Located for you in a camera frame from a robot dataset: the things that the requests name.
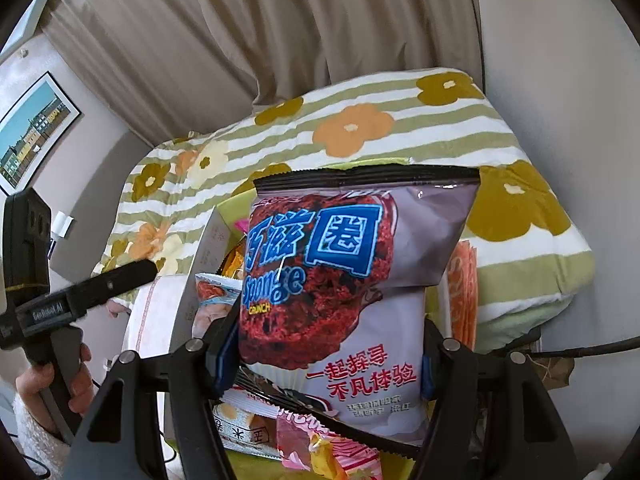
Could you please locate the red and white snack packet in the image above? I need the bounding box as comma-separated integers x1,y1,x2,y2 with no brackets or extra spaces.
192,272,243,341

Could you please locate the orange snack packet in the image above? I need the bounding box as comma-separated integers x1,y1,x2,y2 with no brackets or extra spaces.
220,247,251,281

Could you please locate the framed wall picture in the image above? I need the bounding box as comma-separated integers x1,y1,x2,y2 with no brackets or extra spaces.
0,71,83,197

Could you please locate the beige curtain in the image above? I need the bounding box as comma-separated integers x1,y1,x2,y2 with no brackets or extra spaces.
42,0,483,148

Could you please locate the black cable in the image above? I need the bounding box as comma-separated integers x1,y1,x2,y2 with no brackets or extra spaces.
525,337,640,361

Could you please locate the large purple snack bag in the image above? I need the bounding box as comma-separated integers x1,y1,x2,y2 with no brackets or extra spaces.
239,162,481,461

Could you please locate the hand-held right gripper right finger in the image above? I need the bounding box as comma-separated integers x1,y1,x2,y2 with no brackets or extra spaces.
410,317,576,480

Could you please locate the white cloth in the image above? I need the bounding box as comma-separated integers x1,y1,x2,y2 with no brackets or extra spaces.
122,275,201,361

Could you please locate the pink snack packet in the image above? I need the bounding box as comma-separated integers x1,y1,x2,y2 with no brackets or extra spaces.
275,410,383,480

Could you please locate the striped floral blanket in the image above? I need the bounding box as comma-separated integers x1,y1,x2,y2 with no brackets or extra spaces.
100,67,596,356

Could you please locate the person's left forearm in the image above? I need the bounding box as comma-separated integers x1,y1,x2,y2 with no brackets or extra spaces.
10,390,66,461

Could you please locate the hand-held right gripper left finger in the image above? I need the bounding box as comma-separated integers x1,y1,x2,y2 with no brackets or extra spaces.
62,305,241,480

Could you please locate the green cardboard box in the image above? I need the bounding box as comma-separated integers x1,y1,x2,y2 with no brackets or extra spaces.
167,157,431,480

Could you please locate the orange floral cloth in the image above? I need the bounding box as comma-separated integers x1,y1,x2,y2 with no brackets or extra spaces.
440,240,481,351

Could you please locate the white cake snack packet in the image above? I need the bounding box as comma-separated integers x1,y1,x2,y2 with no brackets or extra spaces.
212,387,281,461

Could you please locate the pale green bed sheet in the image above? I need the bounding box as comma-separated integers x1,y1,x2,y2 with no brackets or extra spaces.
475,300,543,356

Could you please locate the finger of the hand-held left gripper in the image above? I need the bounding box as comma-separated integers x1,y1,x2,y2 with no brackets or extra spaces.
70,259,158,318

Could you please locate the person's left hand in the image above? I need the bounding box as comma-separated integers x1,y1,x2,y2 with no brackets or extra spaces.
15,342,95,413

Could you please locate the brown crumpled paper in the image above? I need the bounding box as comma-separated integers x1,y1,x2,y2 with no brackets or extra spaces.
535,355,576,391

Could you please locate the white wall switch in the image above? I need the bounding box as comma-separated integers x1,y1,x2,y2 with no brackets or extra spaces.
50,210,76,236

